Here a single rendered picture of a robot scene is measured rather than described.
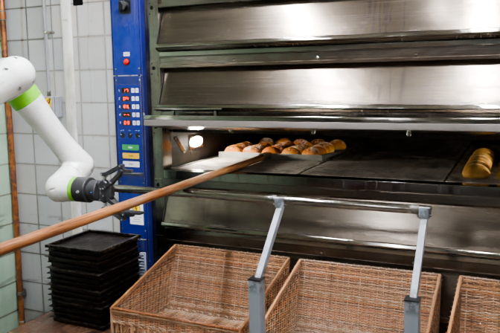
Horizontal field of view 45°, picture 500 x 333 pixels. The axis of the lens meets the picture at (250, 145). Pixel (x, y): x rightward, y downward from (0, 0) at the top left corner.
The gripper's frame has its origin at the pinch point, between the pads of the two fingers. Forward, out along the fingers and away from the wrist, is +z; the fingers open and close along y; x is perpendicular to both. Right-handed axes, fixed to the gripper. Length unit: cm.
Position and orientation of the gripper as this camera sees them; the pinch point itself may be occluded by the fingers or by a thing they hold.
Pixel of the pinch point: (138, 193)
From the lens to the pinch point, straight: 213.1
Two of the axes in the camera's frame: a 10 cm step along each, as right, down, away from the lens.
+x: -4.0, 1.1, -9.1
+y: 0.1, 9.9, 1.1
